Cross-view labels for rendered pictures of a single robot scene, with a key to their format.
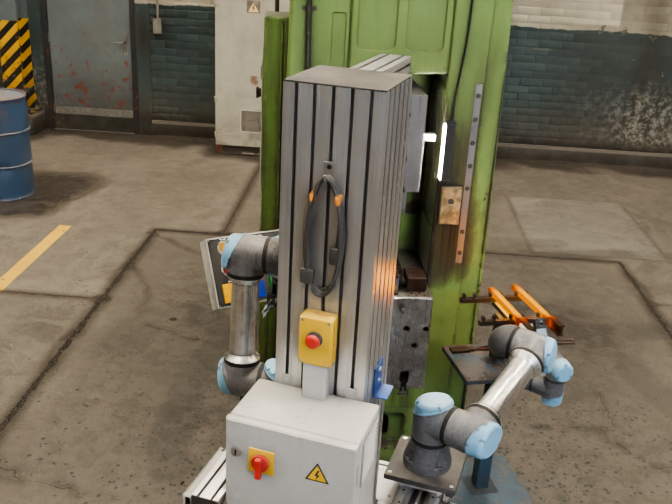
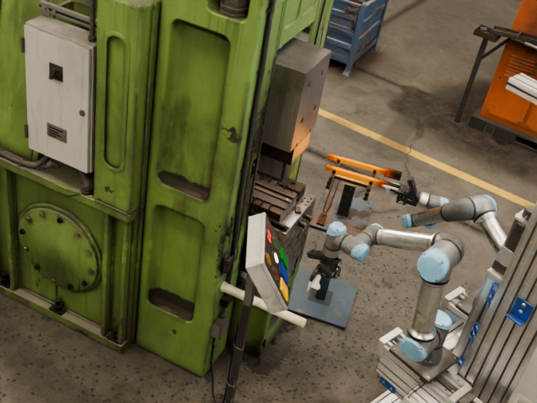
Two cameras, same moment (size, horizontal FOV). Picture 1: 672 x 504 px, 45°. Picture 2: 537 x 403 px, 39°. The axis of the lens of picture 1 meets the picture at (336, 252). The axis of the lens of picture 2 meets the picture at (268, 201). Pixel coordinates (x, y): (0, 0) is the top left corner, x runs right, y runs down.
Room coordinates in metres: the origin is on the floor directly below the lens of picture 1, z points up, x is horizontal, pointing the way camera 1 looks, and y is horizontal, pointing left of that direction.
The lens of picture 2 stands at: (2.01, 2.61, 3.16)
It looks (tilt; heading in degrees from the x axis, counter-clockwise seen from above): 36 degrees down; 294
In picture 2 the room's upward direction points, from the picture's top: 11 degrees clockwise
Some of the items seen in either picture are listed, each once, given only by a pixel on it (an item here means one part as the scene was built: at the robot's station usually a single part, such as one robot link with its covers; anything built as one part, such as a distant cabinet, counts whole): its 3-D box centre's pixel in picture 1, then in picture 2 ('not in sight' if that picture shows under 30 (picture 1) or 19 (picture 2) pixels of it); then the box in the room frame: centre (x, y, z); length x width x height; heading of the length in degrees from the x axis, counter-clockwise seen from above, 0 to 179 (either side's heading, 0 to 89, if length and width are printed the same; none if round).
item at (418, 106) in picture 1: (390, 131); (273, 83); (3.36, -0.20, 1.56); 0.42 x 0.39 x 0.40; 5
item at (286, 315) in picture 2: not in sight; (264, 305); (3.03, 0.16, 0.62); 0.44 x 0.05 x 0.05; 5
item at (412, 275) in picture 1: (414, 279); (292, 189); (3.22, -0.35, 0.95); 0.12 x 0.08 x 0.06; 5
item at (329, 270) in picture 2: (280, 291); (328, 265); (2.75, 0.20, 1.07); 0.09 x 0.08 x 0.12; 163
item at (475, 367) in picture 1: (497, 361); (343, 213); (3.04, -0.72, 0.67); 0.40 x 0.30 x 0.02; 104
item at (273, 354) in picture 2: not in sight; (268, 343); (3.10, -0.18, 0.01); 0.58 x 0.39 x 0.01; 95
